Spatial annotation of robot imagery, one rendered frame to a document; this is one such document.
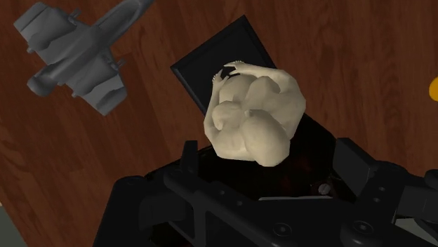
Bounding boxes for black rectangular tray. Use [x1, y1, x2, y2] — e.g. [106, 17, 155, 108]
[170, 14, 338, 203]

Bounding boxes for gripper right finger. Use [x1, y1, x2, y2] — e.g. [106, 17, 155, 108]
[333, 138, 438, 247]

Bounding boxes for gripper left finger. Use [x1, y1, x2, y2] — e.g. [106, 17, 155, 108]
[92, 140, 343, 247]

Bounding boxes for grey toy jet plane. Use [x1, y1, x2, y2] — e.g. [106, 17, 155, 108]
[13, 0, 157, 116]

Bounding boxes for beige crouching figure sculpture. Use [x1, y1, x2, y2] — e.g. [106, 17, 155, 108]
[203, 60, 307, 168]

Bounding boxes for yellow round object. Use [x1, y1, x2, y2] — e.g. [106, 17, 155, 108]
[429, 76, 438, 102]

